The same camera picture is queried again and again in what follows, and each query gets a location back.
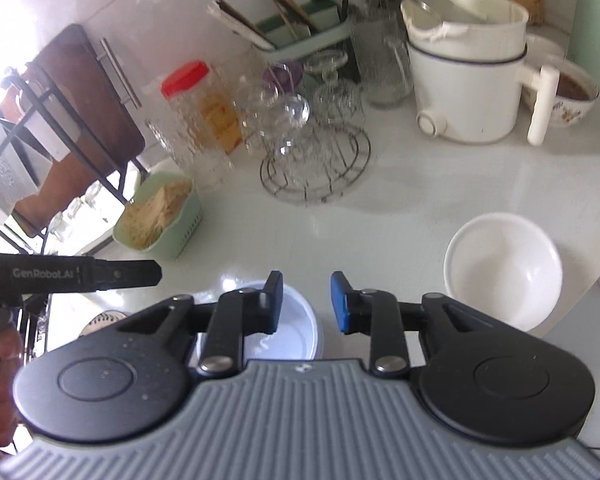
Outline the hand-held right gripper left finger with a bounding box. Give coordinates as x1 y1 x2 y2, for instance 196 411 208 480
115 270 285 377

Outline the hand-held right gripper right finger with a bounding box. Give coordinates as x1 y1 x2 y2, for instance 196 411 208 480
330 270 486 379

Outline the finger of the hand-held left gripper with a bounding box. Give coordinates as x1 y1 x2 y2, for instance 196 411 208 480
92 259 163 291

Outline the translucent plastic bowl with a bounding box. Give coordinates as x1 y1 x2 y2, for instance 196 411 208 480
190 282 326 361

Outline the rabbit print floral plate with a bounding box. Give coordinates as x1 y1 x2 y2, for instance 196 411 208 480
80 310 128 338

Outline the white ceramic bowl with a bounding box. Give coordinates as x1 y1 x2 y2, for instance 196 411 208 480
442 212 563 332

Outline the white drip tray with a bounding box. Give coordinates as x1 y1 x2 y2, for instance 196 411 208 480
40 220 117 257

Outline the clear drinking glass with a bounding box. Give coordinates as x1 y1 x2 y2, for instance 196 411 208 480
82 180 117 223
65 197 93 231
47 210 73 243

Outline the metal sink drain rack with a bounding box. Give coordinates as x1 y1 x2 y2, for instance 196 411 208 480
17 294 51 361

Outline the bundle of dry noodles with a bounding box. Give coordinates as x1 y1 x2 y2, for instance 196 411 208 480
120 180 193 251

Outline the green plastic basket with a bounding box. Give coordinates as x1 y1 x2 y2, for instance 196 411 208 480
112 170 203 261

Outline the textured glass pitcher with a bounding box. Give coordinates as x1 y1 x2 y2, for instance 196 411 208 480
145 105 236 193

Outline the white cutlery holder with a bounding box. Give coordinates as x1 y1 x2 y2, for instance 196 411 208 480
27 97 75 161

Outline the black metal dish rack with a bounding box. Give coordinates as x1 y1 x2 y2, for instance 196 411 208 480
0 67 151 261

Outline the red lid plastic jar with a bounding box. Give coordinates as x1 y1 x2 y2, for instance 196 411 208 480
160 60 246 158

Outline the group of clear glass cups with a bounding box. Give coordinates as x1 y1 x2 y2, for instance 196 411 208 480
235 52 366 161

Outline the purple plastic cup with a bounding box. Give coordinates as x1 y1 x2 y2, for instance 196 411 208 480
262 60 303 91

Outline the tall textured glass jar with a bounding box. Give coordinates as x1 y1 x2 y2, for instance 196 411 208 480
350 7 413 109

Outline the white electric cooking pot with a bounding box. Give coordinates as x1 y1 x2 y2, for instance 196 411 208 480
400 0 561 147

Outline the green chopstick holder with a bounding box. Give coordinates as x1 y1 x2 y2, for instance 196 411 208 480
252 0 351 63

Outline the floral bowl with brown contents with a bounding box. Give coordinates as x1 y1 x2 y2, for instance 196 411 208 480
522 57 600 128

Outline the small white dish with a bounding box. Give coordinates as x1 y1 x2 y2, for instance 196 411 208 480
525 25 571 63

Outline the wire cup rack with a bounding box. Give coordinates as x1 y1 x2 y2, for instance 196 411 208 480
259 50 372 204

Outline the metal bar handle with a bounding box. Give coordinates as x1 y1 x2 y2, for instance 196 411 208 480
99 37 143 111

